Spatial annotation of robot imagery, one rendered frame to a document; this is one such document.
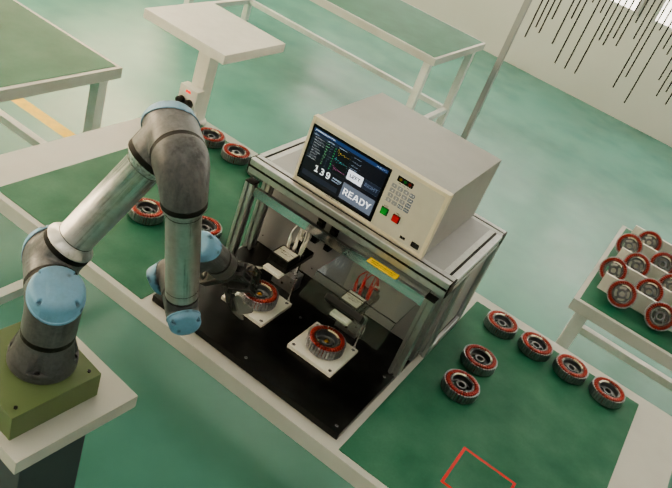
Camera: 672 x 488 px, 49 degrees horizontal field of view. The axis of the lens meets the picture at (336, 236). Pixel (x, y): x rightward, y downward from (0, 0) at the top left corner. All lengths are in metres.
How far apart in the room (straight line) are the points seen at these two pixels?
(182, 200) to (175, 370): 1.59
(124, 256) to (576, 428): 1.42
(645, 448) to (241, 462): 1.34
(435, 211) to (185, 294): 0.67
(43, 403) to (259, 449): 1.25
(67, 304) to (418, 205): 0.89
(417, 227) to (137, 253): 0.84
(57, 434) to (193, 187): 0.64
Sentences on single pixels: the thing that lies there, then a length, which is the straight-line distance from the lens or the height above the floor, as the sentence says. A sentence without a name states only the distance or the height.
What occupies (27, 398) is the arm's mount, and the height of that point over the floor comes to 0.82.
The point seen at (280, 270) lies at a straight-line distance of 2.13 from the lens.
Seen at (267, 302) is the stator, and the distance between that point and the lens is 2.11.
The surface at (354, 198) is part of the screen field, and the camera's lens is 2.02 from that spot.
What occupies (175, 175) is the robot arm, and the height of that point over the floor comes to 1.37.
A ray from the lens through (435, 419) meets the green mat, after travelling 2.11.
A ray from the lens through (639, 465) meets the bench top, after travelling 2.42.
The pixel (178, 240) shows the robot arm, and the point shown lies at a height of 1.22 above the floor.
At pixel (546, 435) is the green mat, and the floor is 0.75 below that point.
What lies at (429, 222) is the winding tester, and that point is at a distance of 1.93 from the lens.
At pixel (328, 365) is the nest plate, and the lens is 2.05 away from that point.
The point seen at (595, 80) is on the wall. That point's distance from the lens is 8.22.
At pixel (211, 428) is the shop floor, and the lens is 2.84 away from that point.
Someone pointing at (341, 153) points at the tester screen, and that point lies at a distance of 2.00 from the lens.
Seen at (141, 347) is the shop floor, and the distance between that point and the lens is 3.06.
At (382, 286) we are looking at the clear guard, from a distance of 1.91.
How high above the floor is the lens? 2.12
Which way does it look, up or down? 32 degrees down
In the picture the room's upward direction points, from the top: 22 degrees clockwise
